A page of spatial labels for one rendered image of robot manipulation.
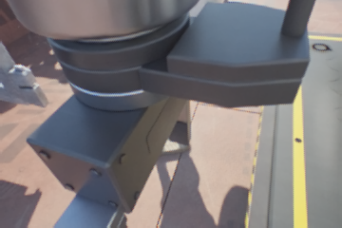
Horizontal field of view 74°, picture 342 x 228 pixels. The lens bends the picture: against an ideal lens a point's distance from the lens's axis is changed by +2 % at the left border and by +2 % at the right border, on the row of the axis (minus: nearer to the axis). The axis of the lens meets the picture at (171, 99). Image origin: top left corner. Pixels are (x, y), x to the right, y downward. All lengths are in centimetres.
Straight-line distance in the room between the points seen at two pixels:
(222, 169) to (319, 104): 35
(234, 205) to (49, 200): 49
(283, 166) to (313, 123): 10
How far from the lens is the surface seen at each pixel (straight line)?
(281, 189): 32
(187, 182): 66
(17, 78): 74
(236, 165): 70
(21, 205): 79
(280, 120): 39
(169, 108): 15
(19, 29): 177
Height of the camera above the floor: 59
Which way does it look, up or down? 42 degrees down
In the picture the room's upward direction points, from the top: 6 degrees counter-clockwise
